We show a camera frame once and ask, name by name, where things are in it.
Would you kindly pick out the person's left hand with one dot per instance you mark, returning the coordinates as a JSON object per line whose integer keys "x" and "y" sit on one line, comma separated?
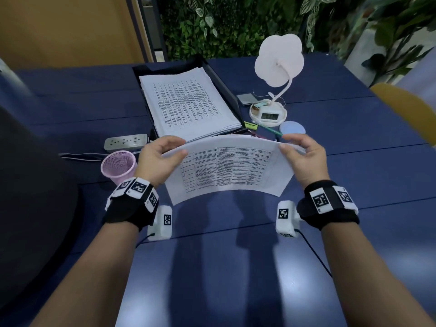
{"x": 153, "y": 163}

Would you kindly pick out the person's right hand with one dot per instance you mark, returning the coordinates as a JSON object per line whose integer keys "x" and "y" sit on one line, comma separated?
{"x": 310, "y": 163}

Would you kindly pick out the bunch of coloured markers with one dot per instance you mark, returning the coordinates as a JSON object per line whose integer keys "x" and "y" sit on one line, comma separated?
{"x": 270, "y": 131}

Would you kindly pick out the yellow highlighter pen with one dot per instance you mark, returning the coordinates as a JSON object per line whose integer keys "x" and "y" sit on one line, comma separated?
{"x": 251, "y": 125}

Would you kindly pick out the printed paper sheet bundle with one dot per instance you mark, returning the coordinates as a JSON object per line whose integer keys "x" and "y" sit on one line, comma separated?
{"x": 231, "y": 166}
{"x": 187, "y": 102}

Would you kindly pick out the black mesh tiered tray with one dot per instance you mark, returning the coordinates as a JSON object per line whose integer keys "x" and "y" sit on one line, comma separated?
{"x": 224, "y": 85}

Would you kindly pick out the person's right forearm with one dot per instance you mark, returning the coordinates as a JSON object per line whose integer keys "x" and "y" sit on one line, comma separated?
{"x": 371, "y": 286}

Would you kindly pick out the person's left forearm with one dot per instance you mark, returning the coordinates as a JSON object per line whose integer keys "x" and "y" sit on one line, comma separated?
{"x": 85, "y": 282}

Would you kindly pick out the white flower-shaped desk lamp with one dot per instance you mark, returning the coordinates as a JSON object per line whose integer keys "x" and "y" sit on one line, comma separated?
{"x": 279, "y": 57}

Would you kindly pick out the white power strip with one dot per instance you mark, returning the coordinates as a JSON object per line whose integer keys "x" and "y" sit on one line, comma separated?
{"x": 124, "y": 143}

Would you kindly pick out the pink mesh cup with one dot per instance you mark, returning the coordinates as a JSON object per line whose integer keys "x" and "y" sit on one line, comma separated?
{"x": 117, "y": 166}

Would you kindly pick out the pale blue round pad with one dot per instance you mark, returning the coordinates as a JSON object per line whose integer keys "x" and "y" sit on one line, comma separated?
{"x": 293, "y": 126}

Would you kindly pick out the black left wristband with markers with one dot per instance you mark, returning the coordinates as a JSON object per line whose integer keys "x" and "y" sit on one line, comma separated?
{"x": 126, "y": 211}

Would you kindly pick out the black wristband with markers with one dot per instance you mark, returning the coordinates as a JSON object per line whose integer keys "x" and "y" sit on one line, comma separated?
{"x": 340, "y": 217}
{"x": 126, "y": 211}

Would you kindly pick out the small digital clock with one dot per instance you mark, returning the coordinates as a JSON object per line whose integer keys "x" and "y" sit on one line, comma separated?
{"x": 269, "y": 116}

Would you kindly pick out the black right wristband with markers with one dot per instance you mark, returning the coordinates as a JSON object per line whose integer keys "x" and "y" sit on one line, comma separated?
{"x": 340, "y": 217}

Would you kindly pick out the mint green eraser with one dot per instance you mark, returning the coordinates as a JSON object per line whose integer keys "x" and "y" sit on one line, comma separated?
{"x": 261, "y": 105}

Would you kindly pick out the small grey square card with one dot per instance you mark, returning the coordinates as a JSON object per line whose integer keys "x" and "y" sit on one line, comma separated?
{"x": 247, "y": 99}

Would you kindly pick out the white column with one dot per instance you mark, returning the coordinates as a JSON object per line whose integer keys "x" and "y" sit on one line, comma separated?
{"x": 357, "y": 61}

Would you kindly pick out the dark green potted plant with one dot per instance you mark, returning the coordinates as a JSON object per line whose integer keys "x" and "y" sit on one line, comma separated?
{"x": 378, "y": 61}

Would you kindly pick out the large black chair back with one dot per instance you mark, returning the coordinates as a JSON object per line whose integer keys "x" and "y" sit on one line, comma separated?
{"x": 34, "y": 207}

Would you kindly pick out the white board panel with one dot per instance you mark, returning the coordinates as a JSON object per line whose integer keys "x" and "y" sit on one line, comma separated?
{"x": 12, "y": 78}

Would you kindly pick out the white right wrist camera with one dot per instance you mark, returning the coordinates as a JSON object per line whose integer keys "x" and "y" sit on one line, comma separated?
{"x": 287, "y": 226}

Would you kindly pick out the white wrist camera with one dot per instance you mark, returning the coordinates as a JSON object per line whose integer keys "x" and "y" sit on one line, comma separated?
{"x": 287, "y": 226}
{"x": 161, "y": 231}

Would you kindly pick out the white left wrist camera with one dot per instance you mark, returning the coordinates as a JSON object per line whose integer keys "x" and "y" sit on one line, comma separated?
{"x": 161, "y": 231}

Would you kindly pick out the dark metal door frame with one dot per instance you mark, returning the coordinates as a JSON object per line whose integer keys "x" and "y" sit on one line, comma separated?
{"x": 148, "y": 27}

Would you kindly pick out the green plant wall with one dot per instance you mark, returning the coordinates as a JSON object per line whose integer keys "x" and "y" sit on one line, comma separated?
{"x": 238, "y": 27}

